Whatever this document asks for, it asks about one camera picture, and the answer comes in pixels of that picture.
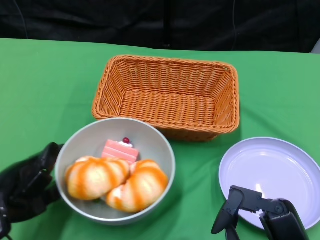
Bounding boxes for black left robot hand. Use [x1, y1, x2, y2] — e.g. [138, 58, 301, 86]
[0, 142, 65, 223]

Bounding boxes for orange wicker basket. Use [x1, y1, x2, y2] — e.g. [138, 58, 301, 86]
[91, 54, 241, 143]

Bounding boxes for orange striped bread bun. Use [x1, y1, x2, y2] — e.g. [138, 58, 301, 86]
[65, 156, 131, 201]
[106, 159, 170, 213]

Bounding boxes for pale green ribbed bowl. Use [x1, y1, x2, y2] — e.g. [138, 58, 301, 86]
[54, 117, 176, 226]

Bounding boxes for pink cake with cherry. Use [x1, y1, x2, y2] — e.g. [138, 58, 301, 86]
[101, 136, 140, 165]

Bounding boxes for pale grey background object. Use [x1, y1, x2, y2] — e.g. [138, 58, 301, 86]
[309, 37, 320, 54]

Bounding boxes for black backdrop curtain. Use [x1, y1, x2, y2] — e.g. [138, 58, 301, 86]
[0, 0, 320, 54]

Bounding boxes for lavender round plate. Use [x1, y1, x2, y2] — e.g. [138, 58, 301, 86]
[218, 136, 320, 231]

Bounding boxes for green tablecloth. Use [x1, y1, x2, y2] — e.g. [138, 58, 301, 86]
[0, 37, 320, 240]

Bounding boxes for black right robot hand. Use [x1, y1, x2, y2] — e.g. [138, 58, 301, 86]
[211, 185, 311, 240]

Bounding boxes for thin grey cable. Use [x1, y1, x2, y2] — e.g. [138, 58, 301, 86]
[14, 0, 29, 40]
[231, 0, 238, 49]

